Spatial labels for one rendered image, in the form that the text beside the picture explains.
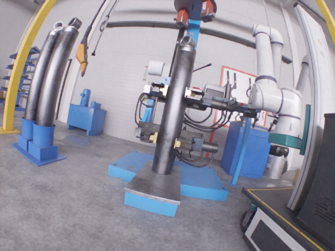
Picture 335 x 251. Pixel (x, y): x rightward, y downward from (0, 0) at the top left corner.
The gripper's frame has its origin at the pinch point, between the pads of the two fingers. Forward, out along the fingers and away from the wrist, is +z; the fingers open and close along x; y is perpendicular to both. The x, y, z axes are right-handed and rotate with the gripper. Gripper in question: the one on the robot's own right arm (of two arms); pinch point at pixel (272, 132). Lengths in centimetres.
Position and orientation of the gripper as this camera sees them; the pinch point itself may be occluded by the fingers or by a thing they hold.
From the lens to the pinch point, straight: 163.1
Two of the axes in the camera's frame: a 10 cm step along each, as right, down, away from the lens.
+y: 0.5, 4.4, -9.0
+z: -3.7, 8.4, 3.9
